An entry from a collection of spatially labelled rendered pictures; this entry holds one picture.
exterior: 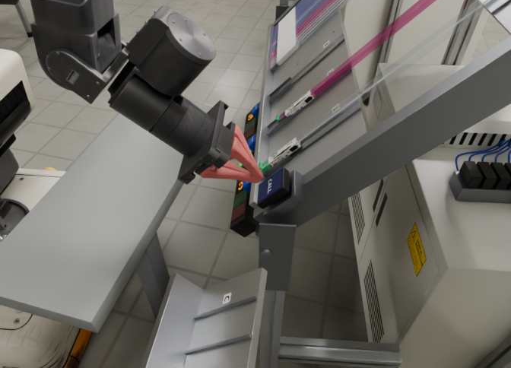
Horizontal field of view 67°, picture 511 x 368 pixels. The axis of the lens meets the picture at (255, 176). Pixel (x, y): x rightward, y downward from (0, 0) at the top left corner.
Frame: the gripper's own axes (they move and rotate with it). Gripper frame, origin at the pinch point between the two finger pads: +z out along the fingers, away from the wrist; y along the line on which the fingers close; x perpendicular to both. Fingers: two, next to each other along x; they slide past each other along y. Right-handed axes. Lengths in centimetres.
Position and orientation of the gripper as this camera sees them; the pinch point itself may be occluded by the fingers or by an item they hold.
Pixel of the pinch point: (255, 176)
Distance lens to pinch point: 50.3
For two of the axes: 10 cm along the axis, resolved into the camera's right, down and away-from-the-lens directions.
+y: 0.5, -6.9, 7.2
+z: 7.4, 5.1, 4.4
